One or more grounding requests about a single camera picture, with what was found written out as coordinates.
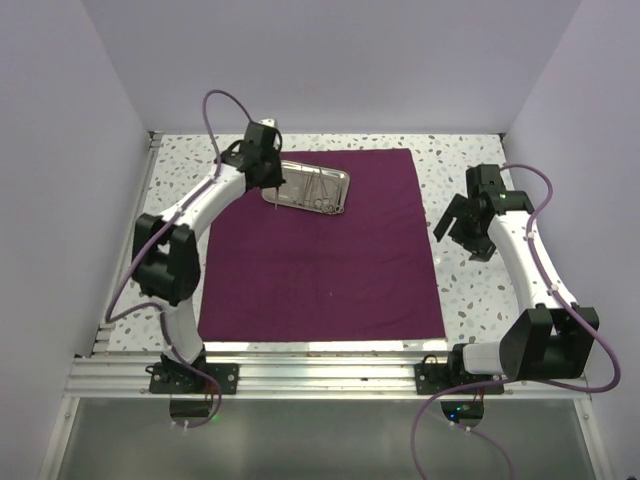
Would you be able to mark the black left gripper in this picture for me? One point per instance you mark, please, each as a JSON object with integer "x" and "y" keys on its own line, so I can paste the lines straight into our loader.
{"x": 277, "y": 180}

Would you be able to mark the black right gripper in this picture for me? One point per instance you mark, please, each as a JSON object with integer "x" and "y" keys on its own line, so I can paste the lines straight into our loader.
{"x": 481, "y": 248}

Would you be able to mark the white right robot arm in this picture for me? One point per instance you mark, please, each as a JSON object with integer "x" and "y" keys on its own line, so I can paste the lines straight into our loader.
{"x": 552, "y": 336}

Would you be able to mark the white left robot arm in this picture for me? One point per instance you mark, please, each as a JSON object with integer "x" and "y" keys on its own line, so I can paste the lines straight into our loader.
{"x": 166, "y": 261}

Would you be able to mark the steel surgical scissors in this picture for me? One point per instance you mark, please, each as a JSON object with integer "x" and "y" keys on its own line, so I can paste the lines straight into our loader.
{"x": 323, "y": 200}

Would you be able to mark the steel instrument tray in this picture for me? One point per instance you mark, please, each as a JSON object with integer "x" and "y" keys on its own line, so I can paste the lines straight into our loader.
{"x": 300, "y": 186}

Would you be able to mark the steel forceps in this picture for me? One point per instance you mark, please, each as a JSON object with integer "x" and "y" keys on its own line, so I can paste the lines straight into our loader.
{"x": 336, "y": 194}

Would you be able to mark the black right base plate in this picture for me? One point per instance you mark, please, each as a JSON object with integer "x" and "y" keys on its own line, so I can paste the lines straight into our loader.
{"x": 434, "y": 374}

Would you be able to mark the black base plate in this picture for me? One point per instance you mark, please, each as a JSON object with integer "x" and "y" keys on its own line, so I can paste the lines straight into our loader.
{"x": 170, "y": 377}
{"x": 434, "y": 374}

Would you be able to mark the aluminium frame rail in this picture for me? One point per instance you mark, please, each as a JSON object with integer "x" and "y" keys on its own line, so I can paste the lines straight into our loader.
{"x": 310, "y": 375}

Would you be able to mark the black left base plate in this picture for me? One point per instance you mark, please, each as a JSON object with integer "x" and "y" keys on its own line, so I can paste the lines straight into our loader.
{"x": 170, "y": 377}

